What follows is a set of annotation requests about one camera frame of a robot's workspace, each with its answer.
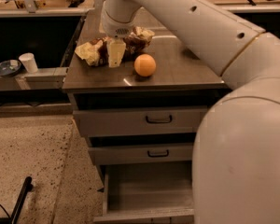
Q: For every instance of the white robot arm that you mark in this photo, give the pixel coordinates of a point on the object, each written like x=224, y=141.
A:
x=236, y=155

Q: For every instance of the orange ball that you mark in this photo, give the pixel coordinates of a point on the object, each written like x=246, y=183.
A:
x=145, y=65

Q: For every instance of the grey drawer cabinet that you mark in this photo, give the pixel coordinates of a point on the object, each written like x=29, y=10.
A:
x=180, y=80

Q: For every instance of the black bar on floor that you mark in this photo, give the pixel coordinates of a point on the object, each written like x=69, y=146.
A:
x=26, y=188

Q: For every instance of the middle drawer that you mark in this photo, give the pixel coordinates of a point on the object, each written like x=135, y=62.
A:
x=141, y=153

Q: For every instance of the white paper cup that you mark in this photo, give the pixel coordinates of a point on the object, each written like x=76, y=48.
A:
x=28, y=61

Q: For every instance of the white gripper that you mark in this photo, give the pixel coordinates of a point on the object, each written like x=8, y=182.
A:
x=116, y=25

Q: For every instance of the brown chip bag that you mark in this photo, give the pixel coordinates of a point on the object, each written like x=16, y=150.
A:
x=94, y=53

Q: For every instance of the top drawer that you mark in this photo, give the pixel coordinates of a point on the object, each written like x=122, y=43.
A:
x=139, y=121

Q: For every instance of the bottom drawer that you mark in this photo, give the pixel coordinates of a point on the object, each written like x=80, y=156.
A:
x=148, y=193

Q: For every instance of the drawer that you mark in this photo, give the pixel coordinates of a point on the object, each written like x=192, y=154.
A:
x=148, y=193
x=139, y=121
x=141, y=153

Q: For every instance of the dark blue plate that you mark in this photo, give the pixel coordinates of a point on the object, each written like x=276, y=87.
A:
x=10, y=68

